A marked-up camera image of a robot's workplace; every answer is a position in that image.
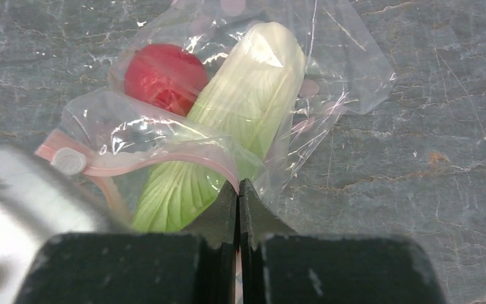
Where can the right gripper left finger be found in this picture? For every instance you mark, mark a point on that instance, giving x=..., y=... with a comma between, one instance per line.
x=196, y=265

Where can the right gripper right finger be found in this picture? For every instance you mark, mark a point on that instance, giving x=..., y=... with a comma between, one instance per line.
x=281, y=266

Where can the clear zip top bag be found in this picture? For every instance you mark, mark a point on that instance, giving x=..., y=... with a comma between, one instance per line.
x=114, y=139

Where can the fake napa cabbage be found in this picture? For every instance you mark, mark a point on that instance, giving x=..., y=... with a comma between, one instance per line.
x=248, y=98

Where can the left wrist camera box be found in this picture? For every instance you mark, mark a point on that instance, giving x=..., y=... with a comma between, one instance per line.
x=38, y=202

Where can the fake red pepper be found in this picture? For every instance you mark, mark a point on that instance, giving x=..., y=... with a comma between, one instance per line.
x=166, y=76

